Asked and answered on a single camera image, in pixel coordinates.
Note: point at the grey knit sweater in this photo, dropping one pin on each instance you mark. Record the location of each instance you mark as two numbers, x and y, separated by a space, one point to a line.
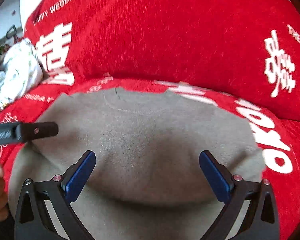
147 182

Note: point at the white floral quilt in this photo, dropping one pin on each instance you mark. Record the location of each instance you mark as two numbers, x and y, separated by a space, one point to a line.
20 71

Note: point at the red wedding bedspread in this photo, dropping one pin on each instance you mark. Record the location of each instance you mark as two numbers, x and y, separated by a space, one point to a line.
241 55

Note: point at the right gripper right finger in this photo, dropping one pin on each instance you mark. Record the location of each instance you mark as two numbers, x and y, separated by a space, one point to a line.
261 220

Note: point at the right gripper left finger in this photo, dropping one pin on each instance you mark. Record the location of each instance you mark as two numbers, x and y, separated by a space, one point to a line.
32 220

